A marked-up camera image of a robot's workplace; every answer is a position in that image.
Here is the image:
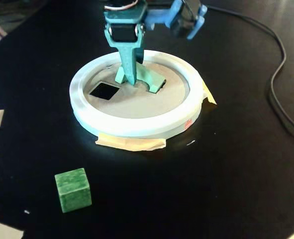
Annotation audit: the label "grey disc with shaped holes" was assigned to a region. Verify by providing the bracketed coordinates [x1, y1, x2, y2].
[83, 58, 190, 120]

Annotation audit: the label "wide beige masking tape strip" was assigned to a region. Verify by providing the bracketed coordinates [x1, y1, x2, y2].
[95, 133, 167, 152]

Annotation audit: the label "yellowish masking tape strip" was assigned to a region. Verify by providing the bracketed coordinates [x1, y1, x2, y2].
[200, 81, 218, 111]

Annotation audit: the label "teal gripper black servo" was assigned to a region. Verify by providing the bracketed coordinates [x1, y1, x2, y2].
[103, 1, 149, 86]

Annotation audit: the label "light green U shaped block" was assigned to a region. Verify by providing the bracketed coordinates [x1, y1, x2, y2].
[113, 63, 167, 95]

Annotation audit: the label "white round sorter ring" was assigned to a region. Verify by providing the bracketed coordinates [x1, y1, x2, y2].
[69, 49, 204, 139]

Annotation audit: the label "dark green wooden cube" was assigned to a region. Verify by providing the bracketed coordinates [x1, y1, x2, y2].
[54, 167, 93, 214]

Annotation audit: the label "red white servo wires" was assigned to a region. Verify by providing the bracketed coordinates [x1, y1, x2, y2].
[104, 0, 140, 11]

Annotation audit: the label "long black cable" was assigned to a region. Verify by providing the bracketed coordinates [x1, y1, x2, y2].
[206, 4, 294, 137]

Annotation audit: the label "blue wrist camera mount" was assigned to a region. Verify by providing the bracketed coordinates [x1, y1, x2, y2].
[145, 0, 208, 40]

